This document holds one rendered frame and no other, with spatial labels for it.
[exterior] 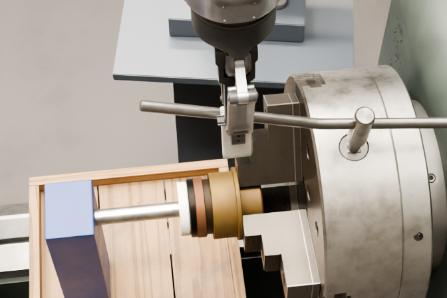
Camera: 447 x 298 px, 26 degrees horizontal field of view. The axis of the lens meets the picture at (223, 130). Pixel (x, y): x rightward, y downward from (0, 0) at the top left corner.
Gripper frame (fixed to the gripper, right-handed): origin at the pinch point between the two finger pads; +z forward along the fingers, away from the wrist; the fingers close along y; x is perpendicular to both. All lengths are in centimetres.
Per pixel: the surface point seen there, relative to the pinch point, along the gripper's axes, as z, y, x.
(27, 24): 127, -138, -44
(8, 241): 47, -18, -33
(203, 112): -1.3, -1.7, -3.1
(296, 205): 27.6, -6.8, 8.5
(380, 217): 13.0, 4.7, 15.5
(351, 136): 4.9, -1.0, 12.7
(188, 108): -2.0, -2.0, -4.6
